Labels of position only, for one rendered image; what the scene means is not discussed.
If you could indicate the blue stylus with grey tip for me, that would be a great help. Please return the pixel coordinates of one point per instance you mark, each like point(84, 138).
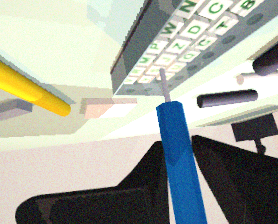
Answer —
point(185, 189)

